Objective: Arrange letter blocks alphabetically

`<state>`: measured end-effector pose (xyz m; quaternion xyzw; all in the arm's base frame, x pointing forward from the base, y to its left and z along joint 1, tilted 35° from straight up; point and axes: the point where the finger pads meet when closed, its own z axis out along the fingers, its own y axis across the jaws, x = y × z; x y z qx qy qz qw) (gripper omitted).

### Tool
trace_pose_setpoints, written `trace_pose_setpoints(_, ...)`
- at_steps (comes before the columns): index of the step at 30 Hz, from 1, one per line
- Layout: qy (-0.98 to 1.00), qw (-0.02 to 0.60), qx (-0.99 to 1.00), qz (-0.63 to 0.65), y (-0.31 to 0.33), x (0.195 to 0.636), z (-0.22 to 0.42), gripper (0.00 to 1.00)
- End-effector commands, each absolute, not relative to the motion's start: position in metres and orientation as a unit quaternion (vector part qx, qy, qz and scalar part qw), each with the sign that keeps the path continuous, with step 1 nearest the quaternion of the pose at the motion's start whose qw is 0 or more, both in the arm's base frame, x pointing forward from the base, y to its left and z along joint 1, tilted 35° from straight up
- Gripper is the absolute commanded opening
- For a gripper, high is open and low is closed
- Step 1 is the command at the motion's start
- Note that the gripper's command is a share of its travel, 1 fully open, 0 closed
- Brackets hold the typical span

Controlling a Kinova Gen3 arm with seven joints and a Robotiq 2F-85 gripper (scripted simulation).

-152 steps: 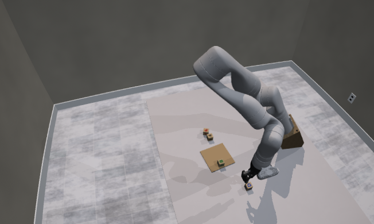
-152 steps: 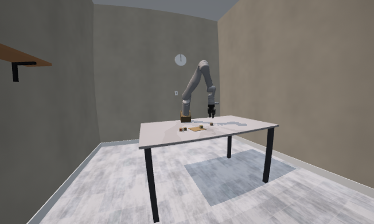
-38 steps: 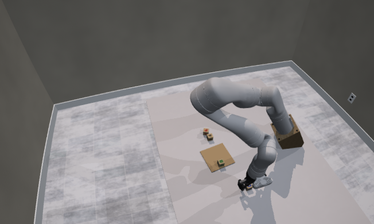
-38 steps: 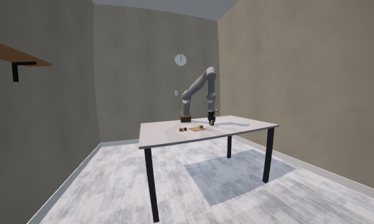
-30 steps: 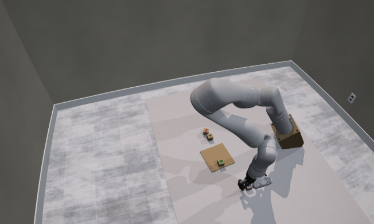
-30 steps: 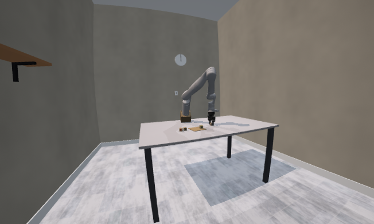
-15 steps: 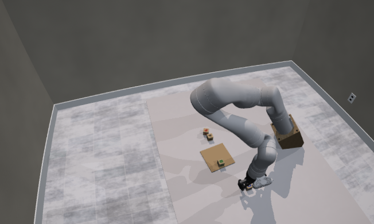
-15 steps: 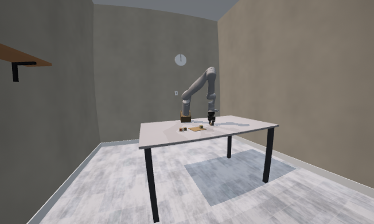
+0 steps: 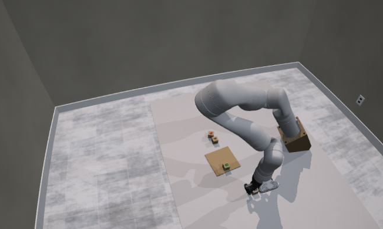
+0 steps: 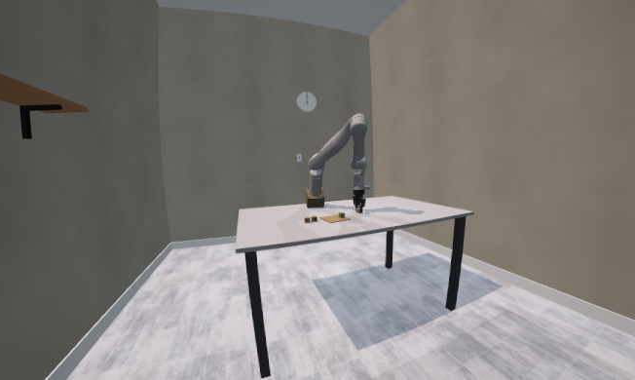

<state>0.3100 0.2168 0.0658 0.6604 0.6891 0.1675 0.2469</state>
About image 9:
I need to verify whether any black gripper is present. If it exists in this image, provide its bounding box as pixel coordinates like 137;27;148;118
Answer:
244;174;261;195

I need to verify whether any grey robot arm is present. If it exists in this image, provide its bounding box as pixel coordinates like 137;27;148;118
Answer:
195;79;301;193

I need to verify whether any tan flat square mat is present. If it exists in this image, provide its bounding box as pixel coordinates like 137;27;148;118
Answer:
205;146;241;176

